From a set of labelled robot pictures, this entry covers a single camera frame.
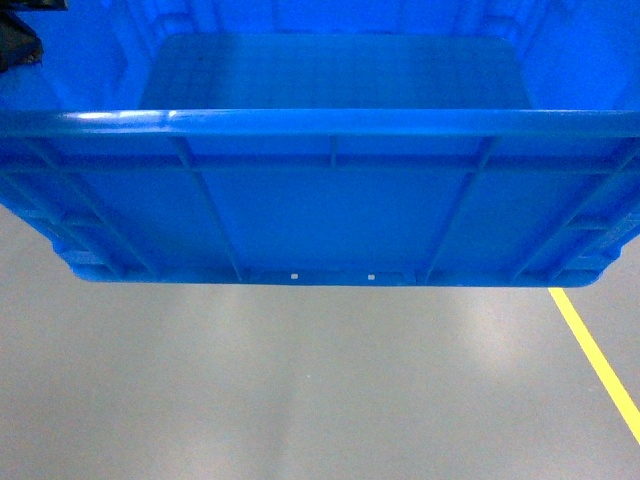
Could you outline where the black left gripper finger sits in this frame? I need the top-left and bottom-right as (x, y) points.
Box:
(1, 0), (68, 74)

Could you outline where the large blue plastic crate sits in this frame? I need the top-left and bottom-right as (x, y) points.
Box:
(1, 1), (639, 287)

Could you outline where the yellow floor line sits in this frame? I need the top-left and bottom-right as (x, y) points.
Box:
(548, 287), (639, 443)

